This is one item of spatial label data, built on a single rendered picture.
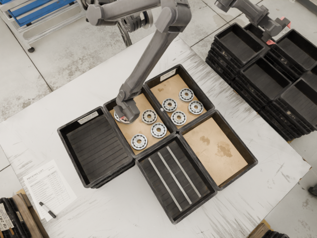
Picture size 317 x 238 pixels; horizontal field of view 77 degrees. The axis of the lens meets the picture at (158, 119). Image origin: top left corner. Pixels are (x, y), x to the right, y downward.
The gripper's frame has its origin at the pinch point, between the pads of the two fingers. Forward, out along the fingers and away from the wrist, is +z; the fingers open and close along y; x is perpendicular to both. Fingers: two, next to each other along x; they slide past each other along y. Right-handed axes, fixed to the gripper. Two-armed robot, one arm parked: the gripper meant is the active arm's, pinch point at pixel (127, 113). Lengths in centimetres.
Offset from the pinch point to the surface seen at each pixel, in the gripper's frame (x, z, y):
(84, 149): 0.4, 21.0, -32.9
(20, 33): 173, 89, -50
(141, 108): 5.5, 22.8, 11.7
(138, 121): -1.5, 22.0, 5.0
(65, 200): -19, 31, -59
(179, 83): 8, 24, 45
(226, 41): 36, 63, 127
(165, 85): 11.6, 24.0, 35.1
